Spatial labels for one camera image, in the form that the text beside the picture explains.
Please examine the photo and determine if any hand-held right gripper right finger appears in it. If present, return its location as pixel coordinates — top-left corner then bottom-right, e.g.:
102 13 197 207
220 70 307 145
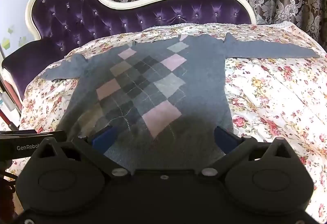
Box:
195 125 302 179

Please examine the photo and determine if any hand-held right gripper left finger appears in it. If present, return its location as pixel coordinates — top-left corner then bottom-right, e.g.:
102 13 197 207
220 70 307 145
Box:
31 125 132 180

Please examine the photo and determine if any grey argyle sweater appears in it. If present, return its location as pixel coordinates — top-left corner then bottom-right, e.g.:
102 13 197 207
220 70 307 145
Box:
41 33 321 173

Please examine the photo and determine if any red pole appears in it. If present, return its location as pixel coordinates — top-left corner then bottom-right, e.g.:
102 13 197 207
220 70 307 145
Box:
0 109 19 132

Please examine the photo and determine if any floral blanket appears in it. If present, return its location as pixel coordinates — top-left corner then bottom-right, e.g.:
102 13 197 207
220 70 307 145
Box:
5 22 327 222

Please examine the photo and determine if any purple tufted sofa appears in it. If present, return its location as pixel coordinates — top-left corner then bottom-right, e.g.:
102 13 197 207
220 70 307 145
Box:
1 0 257 102

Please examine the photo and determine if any green wall sticker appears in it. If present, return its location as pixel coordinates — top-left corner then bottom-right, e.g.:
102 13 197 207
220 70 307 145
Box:
0 26 26 51

